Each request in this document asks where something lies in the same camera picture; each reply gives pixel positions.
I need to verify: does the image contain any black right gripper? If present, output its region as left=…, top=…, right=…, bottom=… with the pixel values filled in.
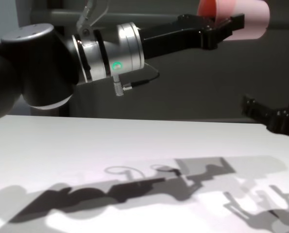
left=241, top=94, right=289, bottom=142

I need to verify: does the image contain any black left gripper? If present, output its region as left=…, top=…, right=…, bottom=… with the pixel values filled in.
left=139, top=13, right=245, bottom=60

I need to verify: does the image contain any pink plastic cup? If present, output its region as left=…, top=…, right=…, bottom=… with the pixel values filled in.
left=197, top=0, right=271, bottom=40

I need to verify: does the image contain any grey tubular metal frame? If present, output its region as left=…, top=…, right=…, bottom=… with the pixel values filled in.
left=49, top=8, right=289, bottom=30

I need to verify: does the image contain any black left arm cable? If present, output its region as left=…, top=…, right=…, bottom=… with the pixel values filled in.
left=112, top=62, right=160, bottom=97

